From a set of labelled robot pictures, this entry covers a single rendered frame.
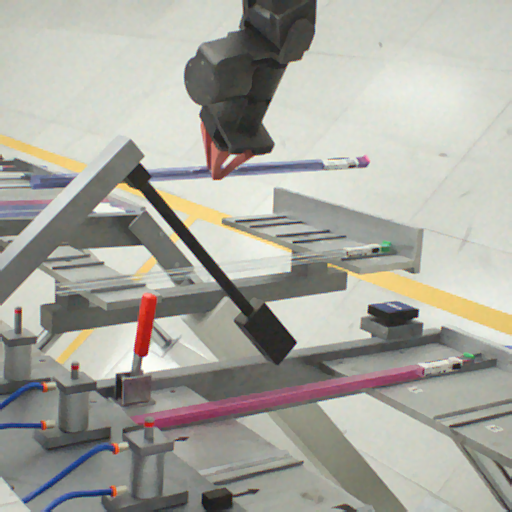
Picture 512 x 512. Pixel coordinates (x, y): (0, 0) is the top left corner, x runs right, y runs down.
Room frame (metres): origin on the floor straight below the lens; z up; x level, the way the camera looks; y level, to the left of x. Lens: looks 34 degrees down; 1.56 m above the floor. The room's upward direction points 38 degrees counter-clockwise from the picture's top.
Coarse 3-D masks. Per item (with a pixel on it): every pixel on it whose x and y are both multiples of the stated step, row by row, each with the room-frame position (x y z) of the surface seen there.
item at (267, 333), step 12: (252, 300) 0.50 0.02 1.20; (240, 312) 0.50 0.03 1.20; (252, 312) 0.49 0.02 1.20; (264, 312) 0.49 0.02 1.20; (240, 324) 0.49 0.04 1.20; (252, 324) 0.49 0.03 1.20; (264, 324) 0.49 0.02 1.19; (276, 324) 0.49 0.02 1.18; (252, 336) 0.49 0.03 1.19; (264, 336) 0.49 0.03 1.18; (276, 336) 0.49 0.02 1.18; (288, 336) 0.49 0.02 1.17; (264, 348) 0.49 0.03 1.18; (276, 348) 0.49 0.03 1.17; (288, 348) 0.49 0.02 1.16; (276, 360) 0.49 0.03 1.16
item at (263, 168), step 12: (156, 168) 1.10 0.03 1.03; (168, 168) 1.10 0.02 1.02; (180, 168) 1.10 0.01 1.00; (192, 168) 1.11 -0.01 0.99; (204, 168) 1.11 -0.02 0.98; (240, 168) 1.11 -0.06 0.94; (252, 168) 1.12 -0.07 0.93; (264, 168) 1.12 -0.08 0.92; (276, 168) 1.12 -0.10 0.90; (288, 168) 1.12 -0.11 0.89; (300, 168) 1.13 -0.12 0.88; (312, 168) 1.13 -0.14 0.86; (36, 180) 1.07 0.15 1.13; (48, 180) 1.07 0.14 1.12; (60, 180) 1.07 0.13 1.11; (72, 180) 1.07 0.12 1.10; (156, 180) 1.09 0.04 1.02; (168, 180) 1.10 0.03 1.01
